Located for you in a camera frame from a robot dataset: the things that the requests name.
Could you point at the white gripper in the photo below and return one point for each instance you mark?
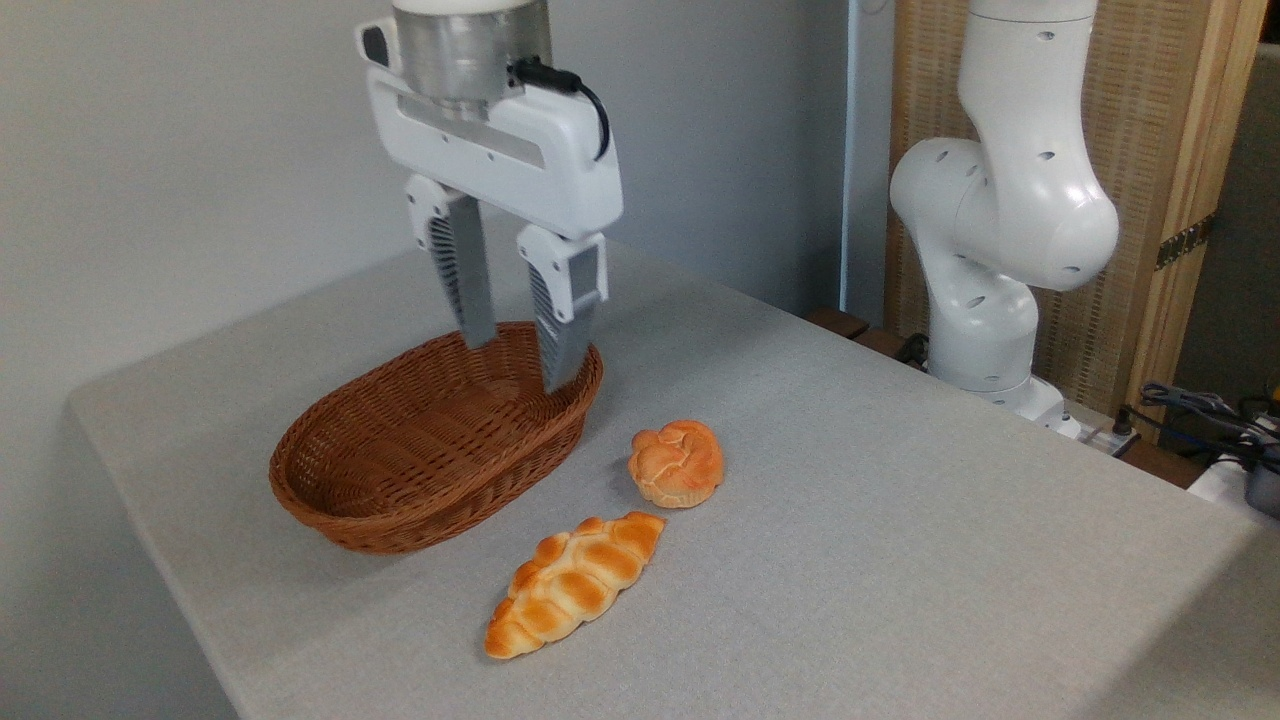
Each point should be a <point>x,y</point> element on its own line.
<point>545,160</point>

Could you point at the round knotted bread roll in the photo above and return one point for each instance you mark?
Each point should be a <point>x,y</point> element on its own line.
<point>677,464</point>

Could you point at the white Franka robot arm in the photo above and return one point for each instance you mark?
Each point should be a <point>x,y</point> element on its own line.
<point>1010,200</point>

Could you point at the long braided bread loaf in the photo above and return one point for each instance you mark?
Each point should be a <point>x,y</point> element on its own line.
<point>575,583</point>

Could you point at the brown oval wicker basket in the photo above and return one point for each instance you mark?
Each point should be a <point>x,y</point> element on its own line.
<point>400,470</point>

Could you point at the white power strip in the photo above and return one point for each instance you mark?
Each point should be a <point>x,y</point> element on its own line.
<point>1095,435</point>

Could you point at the black power plug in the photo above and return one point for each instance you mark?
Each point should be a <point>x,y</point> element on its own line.
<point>1124,420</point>

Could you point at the wooden woven folding screen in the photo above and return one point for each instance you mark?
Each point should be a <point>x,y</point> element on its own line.
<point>1160,90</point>

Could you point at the black screen hinge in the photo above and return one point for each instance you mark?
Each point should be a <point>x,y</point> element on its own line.
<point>1185,242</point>

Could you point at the white device casing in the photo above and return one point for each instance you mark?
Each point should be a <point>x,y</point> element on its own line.
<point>1215,482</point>

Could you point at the grey box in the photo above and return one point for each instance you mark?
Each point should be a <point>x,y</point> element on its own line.
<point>1264,492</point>

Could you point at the white vertical post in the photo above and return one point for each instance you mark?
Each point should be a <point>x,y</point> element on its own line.
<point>865,150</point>

